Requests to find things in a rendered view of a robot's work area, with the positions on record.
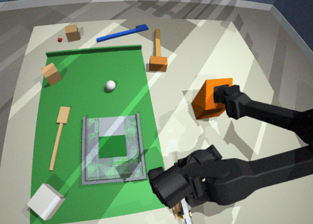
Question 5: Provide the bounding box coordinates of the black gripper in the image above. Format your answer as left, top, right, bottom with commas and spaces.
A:
148, 158, 184, 180

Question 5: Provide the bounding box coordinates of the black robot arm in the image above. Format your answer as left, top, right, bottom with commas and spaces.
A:
149, 84, 313, 209

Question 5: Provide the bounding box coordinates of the white golf ball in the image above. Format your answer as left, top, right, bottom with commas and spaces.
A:
106, 81, 116, 90

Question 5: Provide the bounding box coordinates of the green putting mat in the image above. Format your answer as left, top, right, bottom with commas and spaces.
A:
30, 50, 166, 224

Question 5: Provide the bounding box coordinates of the white square block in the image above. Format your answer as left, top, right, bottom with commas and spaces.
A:
27, 183, 65, 221

